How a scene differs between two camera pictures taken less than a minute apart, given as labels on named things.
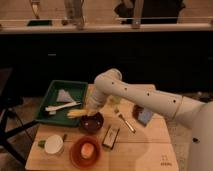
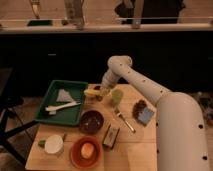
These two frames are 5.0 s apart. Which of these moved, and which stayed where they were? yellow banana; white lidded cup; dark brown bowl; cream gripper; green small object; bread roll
Moved: cream gripper; yellow banana
Stayed: dark brown bowl; bread roll; green small object; white lidded cup
